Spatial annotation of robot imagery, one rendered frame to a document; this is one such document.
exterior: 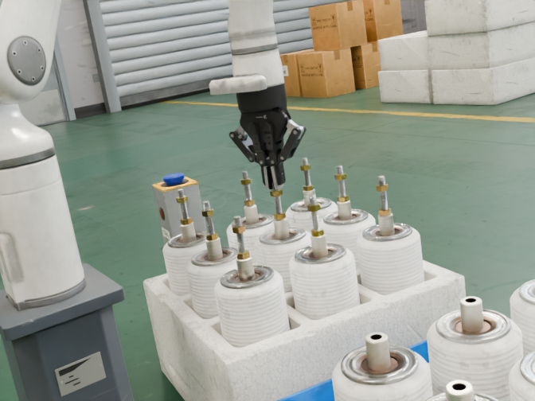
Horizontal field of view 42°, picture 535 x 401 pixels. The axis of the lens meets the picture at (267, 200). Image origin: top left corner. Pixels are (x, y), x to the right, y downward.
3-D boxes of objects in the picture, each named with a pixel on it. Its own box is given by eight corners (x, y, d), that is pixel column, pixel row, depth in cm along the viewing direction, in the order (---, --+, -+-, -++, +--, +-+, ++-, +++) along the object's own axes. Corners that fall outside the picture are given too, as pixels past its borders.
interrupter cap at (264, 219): (271, 214, 125) (270, 211, 125) (277, 225, 118) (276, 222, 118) (229, 222, 124) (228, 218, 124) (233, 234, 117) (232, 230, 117)
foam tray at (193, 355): (248, 484, 92) (226, 363, 88) (161, 371, 127) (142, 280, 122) (474, 383, 107) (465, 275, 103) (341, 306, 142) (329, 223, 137)
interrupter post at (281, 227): (283, 242, 109) (280, 222, 108) (272, 240, 111) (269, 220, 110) (293, 236, 111) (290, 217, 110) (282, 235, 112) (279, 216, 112)
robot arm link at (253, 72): (207, 96, 101) (200, 53, 99) (247, 84, 110) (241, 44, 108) (260, 91, 96) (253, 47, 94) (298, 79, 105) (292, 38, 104)
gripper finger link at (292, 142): (294, 126, 102) (274, 155, 105) (302, 134, 102) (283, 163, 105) (302, 122, 104) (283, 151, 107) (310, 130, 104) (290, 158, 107)
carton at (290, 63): (314, 88, 528) (309, 48, 521) (333, 88, 508) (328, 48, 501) (282, 95, 514) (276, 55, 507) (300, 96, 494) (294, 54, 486)
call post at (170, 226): (192, 344, 135) (162, 192, 127) (181, 332, 142) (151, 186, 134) (225, 332, 138) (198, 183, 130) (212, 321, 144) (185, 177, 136)
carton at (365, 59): (391, 83, 492) (387, 40, 484) (366, 88, 480) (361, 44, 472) (364, 83, 517) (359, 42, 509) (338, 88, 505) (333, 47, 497)
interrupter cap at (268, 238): (285, 249, 106) (285, 244, 105) (249, 243, 111) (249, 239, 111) (315, 233, 111) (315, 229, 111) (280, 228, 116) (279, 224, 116)
